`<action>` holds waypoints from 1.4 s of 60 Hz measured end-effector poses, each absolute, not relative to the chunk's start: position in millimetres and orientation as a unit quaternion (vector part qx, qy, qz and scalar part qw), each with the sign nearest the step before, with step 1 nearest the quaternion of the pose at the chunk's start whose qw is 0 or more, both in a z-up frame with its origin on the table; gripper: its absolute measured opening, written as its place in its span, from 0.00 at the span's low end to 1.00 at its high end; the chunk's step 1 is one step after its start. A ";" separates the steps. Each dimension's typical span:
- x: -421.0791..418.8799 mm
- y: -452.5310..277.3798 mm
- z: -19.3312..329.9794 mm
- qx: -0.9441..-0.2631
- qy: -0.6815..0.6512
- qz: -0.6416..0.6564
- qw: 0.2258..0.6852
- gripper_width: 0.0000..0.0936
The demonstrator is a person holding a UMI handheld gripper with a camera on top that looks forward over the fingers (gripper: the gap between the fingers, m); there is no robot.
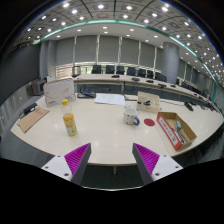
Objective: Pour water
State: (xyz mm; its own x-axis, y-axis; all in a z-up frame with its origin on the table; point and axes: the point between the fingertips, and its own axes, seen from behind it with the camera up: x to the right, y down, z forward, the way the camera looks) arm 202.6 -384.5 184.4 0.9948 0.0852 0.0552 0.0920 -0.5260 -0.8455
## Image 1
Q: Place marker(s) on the open cardboard box red side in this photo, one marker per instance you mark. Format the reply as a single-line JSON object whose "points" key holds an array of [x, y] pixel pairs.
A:
{"points": [[168, 130]]}

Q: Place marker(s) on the group of ceiling lights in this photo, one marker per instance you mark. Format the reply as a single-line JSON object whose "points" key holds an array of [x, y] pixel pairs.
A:
{"points": [[100, 6]]}

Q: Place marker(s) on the long curved conference desk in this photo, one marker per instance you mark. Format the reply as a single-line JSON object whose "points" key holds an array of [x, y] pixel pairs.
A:
{"points": [[106, 79]]}

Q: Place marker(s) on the group of black desk microphones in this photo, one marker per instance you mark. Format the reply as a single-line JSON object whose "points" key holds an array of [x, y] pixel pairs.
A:
{"points": [[135, 79]]}

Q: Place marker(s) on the flat round red coaster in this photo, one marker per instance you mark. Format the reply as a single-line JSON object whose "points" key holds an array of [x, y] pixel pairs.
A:
{"points": [[149, 122]]}

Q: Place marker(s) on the grey printer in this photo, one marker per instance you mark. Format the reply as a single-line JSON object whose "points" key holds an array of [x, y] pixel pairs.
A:
{"points": [[37, 88]]}

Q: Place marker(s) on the black stapler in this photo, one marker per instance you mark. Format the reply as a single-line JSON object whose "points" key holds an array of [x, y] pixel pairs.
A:
{"points": [[28, 108]]}

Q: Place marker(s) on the large white printed box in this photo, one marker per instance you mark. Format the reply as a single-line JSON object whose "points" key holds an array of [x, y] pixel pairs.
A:
{"points": [[59, 92]]}

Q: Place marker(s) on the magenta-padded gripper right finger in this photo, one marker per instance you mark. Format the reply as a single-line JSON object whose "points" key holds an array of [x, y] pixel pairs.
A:
{"points": [[146, 159]]}

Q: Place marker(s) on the black marker pen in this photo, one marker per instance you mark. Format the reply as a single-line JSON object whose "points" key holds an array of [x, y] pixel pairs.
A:
{"points": [[181, 136]]}

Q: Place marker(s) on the dark desk telephone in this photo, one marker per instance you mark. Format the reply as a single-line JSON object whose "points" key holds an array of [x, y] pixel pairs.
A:
{"points": [[86, 94]]}

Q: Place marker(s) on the small beige open box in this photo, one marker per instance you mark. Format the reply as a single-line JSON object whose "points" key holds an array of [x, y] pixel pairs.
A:
{"points": [[148, 101]]}

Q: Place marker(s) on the white printed paper sheet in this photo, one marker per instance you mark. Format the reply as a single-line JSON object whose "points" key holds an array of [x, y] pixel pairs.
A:
{"points": [[110, 99]]}

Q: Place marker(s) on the small teal block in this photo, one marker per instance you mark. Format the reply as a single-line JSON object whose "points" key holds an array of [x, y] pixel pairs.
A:
{"points": [[178, 124]]}

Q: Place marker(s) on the row of black office chairs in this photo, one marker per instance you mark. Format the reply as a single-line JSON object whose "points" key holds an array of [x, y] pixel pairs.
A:
{"points": [[120, 70]]}

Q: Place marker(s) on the brown paper envelope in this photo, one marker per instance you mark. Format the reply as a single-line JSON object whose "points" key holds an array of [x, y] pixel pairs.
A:
{"points": [[32, 119]]}

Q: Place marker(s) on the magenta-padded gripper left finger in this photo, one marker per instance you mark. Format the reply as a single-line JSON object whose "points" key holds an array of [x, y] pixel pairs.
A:
{"points": [[77, 159]]}

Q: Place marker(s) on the clear yellow-capped drink bottle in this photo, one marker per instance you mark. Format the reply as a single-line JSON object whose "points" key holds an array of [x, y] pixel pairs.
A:
{"points": [[69, 122]]}

